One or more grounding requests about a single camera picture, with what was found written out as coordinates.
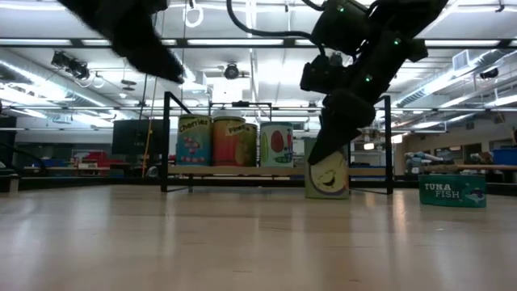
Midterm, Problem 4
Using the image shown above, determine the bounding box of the black ceiling light cluster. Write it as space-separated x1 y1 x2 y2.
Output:
50 50 91 82

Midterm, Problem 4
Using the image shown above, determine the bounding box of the black aluminium table frame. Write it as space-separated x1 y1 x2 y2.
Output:
0 115 517 198

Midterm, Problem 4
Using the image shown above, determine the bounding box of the orange pineapple label can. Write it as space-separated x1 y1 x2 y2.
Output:
212 116 248 167

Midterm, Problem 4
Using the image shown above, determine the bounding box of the flat green tuna can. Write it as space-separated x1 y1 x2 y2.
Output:
418 173 488 209

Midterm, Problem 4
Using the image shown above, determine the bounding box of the pale green eggplant can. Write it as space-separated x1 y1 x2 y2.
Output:
304 137 351 200

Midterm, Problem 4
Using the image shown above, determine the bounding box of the white vegetables label can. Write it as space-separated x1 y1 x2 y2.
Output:
259 121 295 168

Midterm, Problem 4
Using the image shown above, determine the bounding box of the grey ceiling air vent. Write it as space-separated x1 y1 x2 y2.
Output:
452 48 472 73

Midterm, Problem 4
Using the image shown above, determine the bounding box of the black monitor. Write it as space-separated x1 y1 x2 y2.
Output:
111 118 165 157

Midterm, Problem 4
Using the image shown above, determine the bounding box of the teal pink cherries can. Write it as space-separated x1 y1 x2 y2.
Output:
175 114 214 167

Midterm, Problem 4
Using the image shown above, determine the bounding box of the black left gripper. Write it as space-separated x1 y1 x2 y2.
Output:
56 0 187 86

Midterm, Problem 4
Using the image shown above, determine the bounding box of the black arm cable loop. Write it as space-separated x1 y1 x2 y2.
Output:
225 0 326 56

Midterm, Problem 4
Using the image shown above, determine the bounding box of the blue storage bin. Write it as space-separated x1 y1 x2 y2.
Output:
491 147 517 167

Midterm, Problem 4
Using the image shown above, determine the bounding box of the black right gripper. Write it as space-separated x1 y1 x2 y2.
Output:
307 88 380 167

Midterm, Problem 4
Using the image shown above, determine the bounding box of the wooden shelf with black frame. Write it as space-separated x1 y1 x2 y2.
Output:
160 91 394 196

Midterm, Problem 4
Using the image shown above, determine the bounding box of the white hanging cable loop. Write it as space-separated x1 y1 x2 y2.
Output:
183 0 205 29

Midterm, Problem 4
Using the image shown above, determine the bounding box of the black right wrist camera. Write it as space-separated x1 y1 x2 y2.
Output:
300 53 349 95

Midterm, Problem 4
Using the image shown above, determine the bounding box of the black overhead camera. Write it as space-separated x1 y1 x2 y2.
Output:
223 62 241 81

